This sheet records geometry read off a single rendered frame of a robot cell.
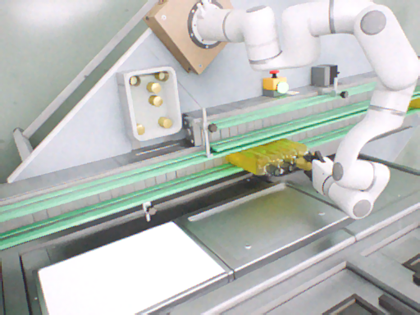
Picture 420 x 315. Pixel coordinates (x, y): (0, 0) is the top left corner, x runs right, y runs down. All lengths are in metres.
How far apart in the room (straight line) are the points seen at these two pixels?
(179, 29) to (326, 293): 0.88
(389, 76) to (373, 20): 0.12
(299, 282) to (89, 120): 0.81
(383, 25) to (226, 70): 0.70
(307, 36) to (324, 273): 0.60
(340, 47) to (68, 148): 1.26
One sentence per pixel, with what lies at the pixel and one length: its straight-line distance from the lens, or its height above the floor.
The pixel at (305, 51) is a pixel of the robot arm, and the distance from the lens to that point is 1.03.
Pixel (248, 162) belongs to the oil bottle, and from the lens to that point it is 1.24.
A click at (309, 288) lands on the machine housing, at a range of 0.99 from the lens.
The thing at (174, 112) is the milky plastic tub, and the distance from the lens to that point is 1.29.
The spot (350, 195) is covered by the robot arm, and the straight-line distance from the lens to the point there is 1.00.
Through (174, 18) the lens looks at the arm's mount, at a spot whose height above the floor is 0.85.
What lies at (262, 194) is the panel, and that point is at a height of 1.02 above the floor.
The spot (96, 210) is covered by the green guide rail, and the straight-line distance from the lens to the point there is 1.17.
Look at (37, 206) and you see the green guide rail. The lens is 1.10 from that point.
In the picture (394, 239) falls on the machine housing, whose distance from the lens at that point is 1.20.
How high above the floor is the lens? 1.97
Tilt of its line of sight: 55 degrees down
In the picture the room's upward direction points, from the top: 116 degrees clockwise
